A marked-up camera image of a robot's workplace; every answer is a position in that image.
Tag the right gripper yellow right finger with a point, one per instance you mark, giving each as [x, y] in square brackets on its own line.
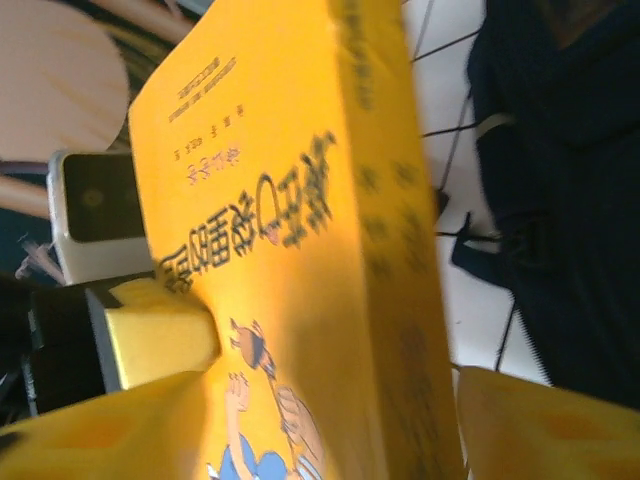
[550, 440]

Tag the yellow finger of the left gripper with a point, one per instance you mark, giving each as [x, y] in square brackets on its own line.
[160, 340]

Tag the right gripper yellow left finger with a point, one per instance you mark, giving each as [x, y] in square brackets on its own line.
[100, 440]

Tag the yellow paperback book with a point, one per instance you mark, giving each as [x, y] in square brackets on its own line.
[300, 200]

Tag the navy blue student backpack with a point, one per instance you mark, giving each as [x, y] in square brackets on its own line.
[575, 200]

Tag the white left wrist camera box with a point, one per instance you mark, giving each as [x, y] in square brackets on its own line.
[95, 200]

